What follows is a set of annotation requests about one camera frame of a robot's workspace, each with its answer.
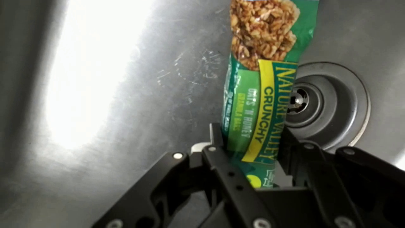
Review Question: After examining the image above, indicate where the green granola bar wrapper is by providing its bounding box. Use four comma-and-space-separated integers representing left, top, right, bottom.
220, 0, 320, 188

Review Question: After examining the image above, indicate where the stainless steel double sink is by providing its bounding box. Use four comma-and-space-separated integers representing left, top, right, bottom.
0, 0, 405, 228

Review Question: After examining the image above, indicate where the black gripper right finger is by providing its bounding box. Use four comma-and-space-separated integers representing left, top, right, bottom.
276, 125, 405, 228

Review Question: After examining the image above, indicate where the steel sink drain strainer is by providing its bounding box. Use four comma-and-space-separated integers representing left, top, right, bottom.
286, 60, 372, 153

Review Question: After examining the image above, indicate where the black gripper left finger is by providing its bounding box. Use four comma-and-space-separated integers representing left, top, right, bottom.
89, 122, 276, 228

